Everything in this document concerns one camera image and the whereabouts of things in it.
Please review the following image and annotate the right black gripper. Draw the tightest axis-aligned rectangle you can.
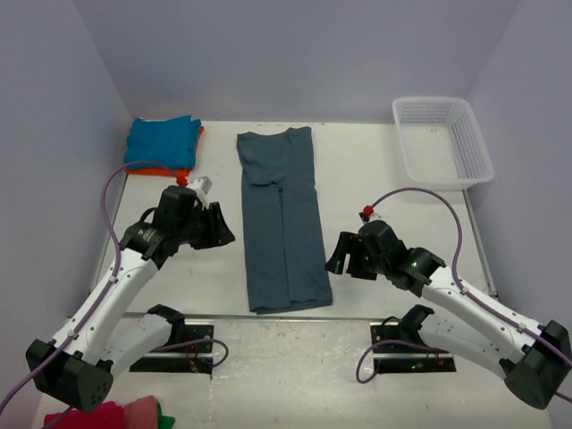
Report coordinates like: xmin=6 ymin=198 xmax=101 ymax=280
xmin=325 ymin=231 xmax=389 ymax=281

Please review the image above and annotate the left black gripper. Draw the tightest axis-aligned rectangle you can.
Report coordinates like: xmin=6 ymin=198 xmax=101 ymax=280
xmin=176 ymin=201 xmax=235 ymax=249

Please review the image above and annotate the grey-blue t-shirt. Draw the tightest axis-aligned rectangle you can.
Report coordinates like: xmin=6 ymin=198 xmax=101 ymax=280
xmin=237 ymin=127 xmax=333 ymax=315

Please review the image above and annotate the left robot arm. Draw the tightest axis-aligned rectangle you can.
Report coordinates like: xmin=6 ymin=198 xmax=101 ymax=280
xmin=26 ymin=178 xmax=235 ymax=413

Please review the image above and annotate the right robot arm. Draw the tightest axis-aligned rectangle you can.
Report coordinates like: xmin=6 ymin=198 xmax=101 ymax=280
xmin=325 ymin=220 xmax=571 ymax=409

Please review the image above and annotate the folded orange t-shirt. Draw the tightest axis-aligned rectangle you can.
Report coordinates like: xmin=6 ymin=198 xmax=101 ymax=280
xmin=124 ymin=126 xmax=205 ymax=177

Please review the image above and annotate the folded blue t-shirt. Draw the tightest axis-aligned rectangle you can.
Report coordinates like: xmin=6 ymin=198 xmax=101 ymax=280
xmin=123 ymin=115 xmax=203 ymax=170

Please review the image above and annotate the white plastic basket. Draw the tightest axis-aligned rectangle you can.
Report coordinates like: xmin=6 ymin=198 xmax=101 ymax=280
xmin=392 ymin=97 xmax=494 ymax=190

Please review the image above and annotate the pink folded cloth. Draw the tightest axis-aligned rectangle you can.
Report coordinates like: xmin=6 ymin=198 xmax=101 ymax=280
xmin=123 ymin=396 xmax=159 ymax=429

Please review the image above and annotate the green cloth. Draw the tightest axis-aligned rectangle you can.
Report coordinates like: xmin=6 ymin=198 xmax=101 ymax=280
xmin=156 ymin=403 xmax=176 ymax=429

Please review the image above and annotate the magenta folded cloth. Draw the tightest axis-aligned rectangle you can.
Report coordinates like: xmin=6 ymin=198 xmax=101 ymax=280
xmin=43 ymin=402 xmax=125 ymax=429

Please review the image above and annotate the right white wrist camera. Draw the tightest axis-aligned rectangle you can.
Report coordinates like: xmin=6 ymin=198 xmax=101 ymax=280
xmin=359 ymin=206 xmax=383 ymax=224

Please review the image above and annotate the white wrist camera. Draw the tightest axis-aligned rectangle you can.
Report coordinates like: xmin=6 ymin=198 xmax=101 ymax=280
xmin=186 ymin=176 xmax=212 ymax=210
xmin=359 ymin=206 xmax=383 ymax=224

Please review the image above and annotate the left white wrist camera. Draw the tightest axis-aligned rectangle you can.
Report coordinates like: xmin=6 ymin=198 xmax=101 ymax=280
xmin=186 ymin=176 xmax=212 ymax=210

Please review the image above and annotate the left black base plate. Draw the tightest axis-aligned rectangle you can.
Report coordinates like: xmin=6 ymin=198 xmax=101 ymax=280
xmin=129 ymin=323 xmax=215 ymax=375

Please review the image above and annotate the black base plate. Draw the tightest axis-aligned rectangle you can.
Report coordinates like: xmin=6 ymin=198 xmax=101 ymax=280
xmin=129 ymin=323 xmax=215 ymax=375
xmin=370 ymin=316 xmax=457 ymax=374

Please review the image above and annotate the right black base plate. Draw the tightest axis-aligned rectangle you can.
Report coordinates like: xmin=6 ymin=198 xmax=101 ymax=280
xmin=370 ymin=316 xmax=457 ymax=374

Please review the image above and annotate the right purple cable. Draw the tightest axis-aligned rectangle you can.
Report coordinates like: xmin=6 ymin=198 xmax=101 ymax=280
xmin=355 ymin=187 xmax=572 ymax=403

